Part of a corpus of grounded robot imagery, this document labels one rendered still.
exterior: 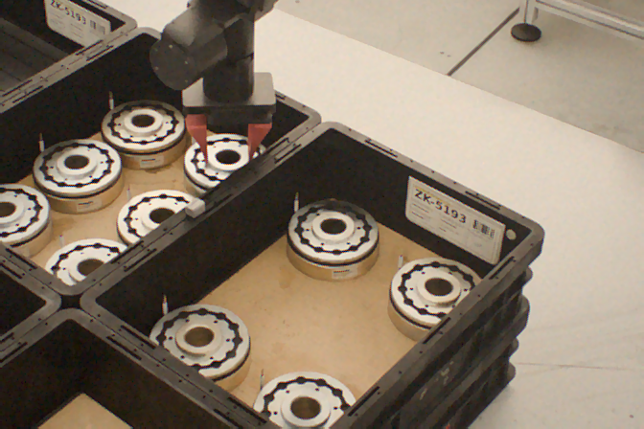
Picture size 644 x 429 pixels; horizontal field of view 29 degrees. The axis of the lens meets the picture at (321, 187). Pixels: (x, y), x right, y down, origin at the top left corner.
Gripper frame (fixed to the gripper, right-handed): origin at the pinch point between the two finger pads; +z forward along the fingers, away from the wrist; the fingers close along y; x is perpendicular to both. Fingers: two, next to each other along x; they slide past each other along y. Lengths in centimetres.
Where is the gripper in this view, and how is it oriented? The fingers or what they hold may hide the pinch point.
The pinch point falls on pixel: (228, 153)
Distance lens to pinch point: 146.7
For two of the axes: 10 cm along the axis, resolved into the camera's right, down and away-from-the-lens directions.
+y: 9.9, -0.3, 1.1
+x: -1.1, -6.2, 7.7
